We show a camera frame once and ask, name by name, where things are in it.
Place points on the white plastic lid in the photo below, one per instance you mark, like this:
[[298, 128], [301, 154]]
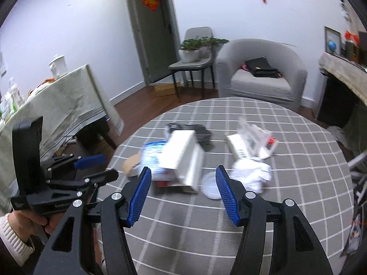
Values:
[[209, 186]]

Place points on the flat cardboard piece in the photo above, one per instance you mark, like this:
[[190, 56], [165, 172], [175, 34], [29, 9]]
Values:
[[165, 89]]

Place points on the clear plastic package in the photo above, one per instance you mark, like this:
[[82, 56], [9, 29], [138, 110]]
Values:
[[249, 140]]

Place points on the grey chair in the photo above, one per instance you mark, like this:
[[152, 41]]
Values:
[[189, 65]]

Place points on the white plastic bag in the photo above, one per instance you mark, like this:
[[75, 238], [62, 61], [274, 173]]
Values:
[[252, 174]]

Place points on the framed globe picture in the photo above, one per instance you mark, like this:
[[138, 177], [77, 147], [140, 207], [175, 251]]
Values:
[[332, 41]]

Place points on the white cardboard box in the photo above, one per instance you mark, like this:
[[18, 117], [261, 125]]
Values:
[[180, 151]]

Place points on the person's left hand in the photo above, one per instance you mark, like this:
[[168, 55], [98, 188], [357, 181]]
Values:
[[28, 220]]

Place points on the beige fringed desk cloth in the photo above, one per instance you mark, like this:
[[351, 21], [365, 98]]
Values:
[[344, 73]]

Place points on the clear plastic bottle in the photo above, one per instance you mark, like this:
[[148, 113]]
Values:
[[14, 94]]

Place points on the beige tablecloth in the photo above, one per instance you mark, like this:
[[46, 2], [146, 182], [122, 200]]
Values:
[[57, 103]]

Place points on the pink item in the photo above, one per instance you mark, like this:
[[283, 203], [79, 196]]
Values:
[[245, 67]]

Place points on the black packet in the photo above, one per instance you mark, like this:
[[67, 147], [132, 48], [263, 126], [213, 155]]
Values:
[[202, 134]]

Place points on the grey checked tablecloth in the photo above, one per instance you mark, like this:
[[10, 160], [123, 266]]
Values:
[[186, 229]]

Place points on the grey armchair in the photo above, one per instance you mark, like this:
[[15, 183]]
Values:
[[258, 87]]

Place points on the brown tape roll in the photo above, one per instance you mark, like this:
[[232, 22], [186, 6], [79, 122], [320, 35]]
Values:
[[131, 163]]

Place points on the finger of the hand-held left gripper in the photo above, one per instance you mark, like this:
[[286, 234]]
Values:
[[100, 177], [90, 161]]

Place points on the black bag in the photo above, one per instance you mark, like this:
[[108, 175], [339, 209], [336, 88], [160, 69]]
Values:
[[262, 67]]

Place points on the potted plant in white pot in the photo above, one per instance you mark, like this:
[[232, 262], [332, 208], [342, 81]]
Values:
[[190, 53], [215, 42]]

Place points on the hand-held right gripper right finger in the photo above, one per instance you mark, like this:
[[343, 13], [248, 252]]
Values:
[[226, 197]]

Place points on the dark brown box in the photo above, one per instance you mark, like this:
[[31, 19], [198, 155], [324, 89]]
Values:
[[352, 51]]

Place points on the red door decoration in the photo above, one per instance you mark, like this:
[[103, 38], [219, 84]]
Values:
[[151, 3]]

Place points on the blue plastic bag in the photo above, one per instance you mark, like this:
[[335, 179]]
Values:
[[152, 154]]

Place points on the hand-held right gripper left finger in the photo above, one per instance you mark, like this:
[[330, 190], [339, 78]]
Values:
[[140, 197]]

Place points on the person's left forearm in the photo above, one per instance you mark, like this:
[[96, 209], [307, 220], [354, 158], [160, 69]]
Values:
[[13, 240]]

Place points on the grey door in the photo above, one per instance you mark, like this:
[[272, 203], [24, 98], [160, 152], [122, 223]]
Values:
[[152, 40]]

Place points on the small red flags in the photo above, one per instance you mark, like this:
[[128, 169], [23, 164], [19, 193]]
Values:
[[352, 35]]

